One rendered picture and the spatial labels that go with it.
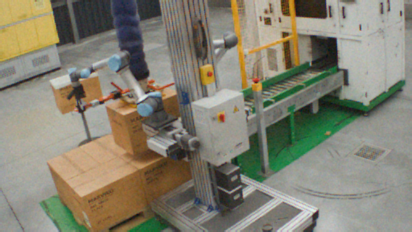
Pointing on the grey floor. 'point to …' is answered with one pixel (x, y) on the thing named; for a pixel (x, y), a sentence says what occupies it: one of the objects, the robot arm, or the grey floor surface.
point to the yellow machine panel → (26, 41)
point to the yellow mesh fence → (266, 42)
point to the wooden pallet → (120, 220)
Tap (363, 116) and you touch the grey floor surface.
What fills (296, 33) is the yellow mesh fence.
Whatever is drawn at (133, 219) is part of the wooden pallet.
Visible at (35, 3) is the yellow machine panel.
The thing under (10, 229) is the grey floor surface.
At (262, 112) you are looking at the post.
